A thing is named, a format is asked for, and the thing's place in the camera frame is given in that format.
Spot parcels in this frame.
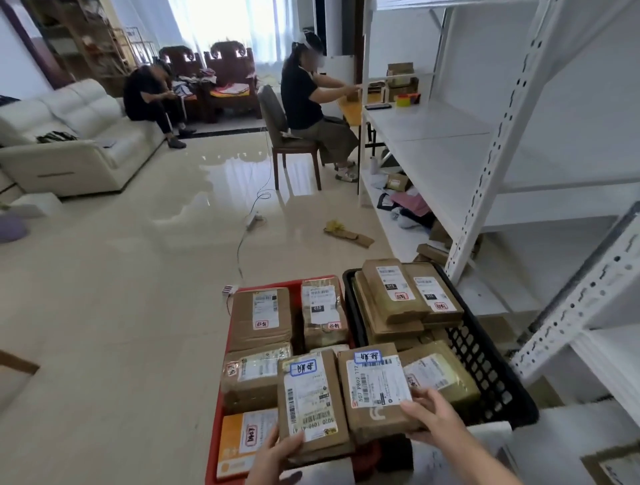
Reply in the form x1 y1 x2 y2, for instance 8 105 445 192
413 219 485 266

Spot yellow table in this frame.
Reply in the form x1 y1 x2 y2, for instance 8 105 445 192
339 97 377 157

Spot white standing air conditioner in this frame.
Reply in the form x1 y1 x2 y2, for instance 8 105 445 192
315 0 366 57

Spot small box handwritten white label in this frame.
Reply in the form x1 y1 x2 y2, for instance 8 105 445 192
581 442 640 485

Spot orange box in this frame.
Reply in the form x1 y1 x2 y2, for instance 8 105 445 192
216 408 279 482

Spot black plastic basket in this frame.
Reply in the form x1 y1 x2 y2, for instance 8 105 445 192
342 260 540 430

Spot dark red sofa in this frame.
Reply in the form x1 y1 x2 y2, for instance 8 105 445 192
159 41 265 125

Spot person's right hand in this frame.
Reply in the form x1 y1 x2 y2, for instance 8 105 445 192
399 387 481 463

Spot white curtain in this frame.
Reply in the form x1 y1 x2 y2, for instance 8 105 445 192
167 0 301 66

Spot cream sofa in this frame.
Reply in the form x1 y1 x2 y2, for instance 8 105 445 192
0 78 167 199

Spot person's right forearm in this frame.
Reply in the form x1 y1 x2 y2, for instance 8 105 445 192
449 434 523 485

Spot grey power cable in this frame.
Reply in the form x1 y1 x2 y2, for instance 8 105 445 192
235 145 279 280

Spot wooden display cabinet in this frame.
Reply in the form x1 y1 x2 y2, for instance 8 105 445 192
22 0 132 99

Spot red plastic crate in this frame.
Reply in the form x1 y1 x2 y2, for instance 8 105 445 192
205 277 381 485

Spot brown wooden chair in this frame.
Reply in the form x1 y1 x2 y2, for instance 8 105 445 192
257 85 325 193

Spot purple cushion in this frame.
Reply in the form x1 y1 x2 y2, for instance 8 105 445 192
0 215 31 244

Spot flattened cardboard strip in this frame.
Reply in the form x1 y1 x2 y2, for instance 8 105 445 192
323 227 376 249

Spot brown box blue sticker tall label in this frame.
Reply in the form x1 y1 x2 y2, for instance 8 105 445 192
277 349 352 460

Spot person's left hand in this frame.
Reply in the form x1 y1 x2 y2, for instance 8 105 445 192
247 424 306 485

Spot pile of plastic mailer bags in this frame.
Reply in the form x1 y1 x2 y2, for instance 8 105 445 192
375 169 437 231

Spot white footstool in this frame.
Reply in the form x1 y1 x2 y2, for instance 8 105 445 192
9 192 64 219

